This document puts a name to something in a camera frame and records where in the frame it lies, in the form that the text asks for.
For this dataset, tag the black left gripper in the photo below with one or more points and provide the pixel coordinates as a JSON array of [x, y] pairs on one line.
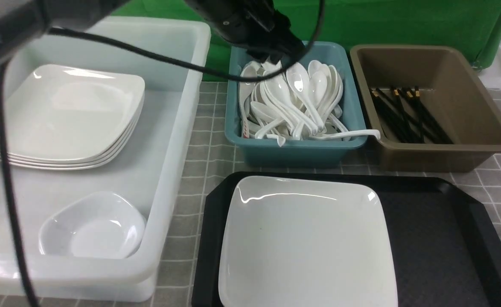
[[253, 25]]

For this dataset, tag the large white square rice plate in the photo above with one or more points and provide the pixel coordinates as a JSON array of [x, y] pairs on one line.
[[305, 243]]

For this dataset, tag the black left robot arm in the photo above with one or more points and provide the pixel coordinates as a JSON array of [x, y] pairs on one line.
[[22, 21]]

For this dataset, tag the top stacked white plate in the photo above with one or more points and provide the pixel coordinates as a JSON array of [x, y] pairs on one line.
[[66, 117]]

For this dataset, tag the pile of white spoons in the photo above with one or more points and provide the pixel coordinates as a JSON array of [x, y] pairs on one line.
[[307, 104]]

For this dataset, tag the teal plastic bin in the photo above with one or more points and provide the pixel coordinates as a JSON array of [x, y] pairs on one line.
[[304, 153]]

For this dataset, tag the white spoon overhanging bin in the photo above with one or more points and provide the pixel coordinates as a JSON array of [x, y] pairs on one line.
[[348, 134]]

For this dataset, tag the black chopsticks in bin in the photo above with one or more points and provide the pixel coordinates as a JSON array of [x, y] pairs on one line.
[[402, 112]]

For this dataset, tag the large white plastic tub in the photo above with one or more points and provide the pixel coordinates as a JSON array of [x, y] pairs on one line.
[[147, 172]]

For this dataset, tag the brown plastic bin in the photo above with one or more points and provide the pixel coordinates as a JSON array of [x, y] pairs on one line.
[[450, 90]]

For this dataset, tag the green backdrop cloth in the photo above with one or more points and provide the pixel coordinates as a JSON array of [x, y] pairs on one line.
[[471, 26]]

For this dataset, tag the small white bowl in tub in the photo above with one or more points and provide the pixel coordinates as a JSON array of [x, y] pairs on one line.
[[101, 225]]

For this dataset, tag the grey checked tablecloth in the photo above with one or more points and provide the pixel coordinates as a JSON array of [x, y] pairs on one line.
[[210, 158]]

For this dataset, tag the black serving tray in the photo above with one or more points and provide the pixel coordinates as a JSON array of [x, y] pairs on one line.
[[446, 250]]

